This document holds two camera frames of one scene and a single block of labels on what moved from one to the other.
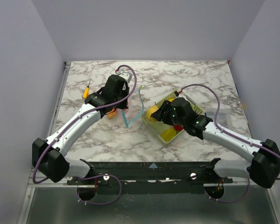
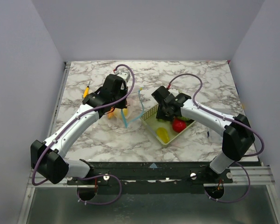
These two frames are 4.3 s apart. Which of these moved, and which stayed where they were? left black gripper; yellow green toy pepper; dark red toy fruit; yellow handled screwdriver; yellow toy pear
Moved: yellow toy pear; yellow green toy pepper
Stayed: dark red toy fruit; yellow handled screwdriver; left black gripper
